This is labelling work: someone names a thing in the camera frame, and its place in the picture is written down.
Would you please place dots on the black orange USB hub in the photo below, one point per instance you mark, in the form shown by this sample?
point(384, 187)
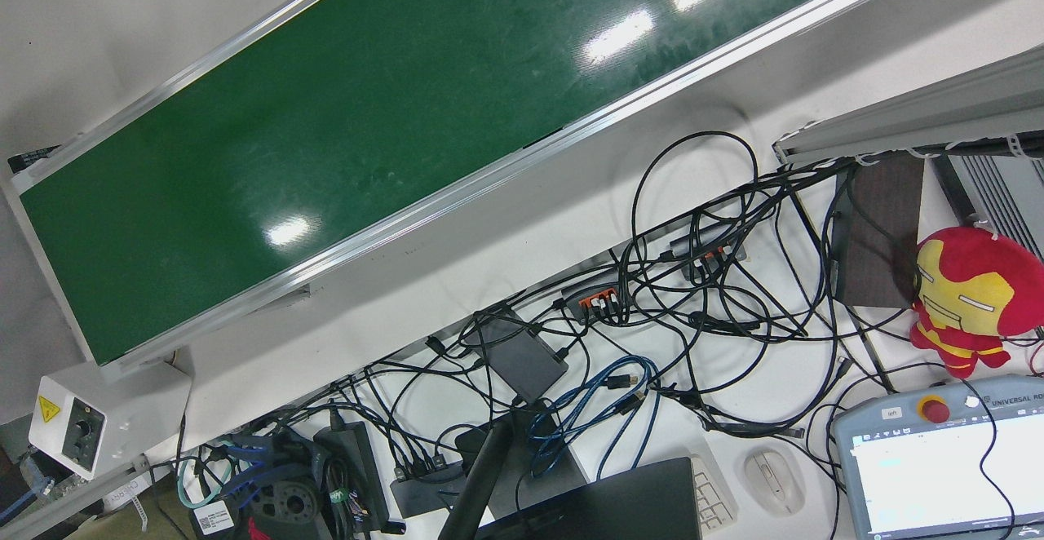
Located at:
point(594, 294)

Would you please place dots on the black flat power adapter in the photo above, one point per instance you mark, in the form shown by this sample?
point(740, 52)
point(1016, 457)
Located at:
point(522, 356)

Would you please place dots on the grey orange USB hub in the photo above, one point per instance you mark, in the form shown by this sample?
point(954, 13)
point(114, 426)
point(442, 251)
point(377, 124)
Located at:
point(708, 248)

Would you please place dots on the green conveyor belt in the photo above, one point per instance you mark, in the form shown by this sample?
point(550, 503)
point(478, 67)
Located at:
point(367, 116)

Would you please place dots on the black monitor stand pole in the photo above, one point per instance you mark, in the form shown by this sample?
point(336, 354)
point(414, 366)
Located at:
point(481, 475)

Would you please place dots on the black docking box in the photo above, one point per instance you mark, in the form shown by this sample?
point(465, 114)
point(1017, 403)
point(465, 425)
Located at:
point(424, 491)

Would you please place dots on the black monitor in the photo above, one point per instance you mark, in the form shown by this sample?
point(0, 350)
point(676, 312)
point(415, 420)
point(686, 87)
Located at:
point(620, 503)

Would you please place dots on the black power brick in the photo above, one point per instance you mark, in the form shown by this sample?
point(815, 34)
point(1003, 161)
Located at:
point(352, 475)

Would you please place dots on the white keyboard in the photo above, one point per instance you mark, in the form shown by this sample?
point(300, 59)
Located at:
point(711, 499)

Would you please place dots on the white computer mouse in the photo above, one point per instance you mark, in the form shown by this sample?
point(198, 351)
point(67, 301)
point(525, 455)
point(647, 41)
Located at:
point(773, 481)

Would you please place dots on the dark wood board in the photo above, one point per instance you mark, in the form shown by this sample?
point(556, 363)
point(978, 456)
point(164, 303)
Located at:
point(881, 230)

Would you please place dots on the white barcode label tag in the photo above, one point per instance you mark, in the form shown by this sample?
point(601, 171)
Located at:
point(214, 517)

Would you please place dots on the white conveyor control box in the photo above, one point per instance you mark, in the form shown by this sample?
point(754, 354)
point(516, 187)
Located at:
point(122, 409)

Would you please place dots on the red yellow superhero plush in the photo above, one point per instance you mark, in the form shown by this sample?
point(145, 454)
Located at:
point(971, 279)

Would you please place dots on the grey robot teach pendant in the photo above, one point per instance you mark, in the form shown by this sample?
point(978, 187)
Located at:
point(930, 483)

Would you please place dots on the grey ribbed metal housing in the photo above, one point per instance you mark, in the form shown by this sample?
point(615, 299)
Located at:
point(1007, 197)

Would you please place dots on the aluminium frame profile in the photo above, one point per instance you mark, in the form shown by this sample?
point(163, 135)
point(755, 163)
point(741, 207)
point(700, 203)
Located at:
point(922, 108)

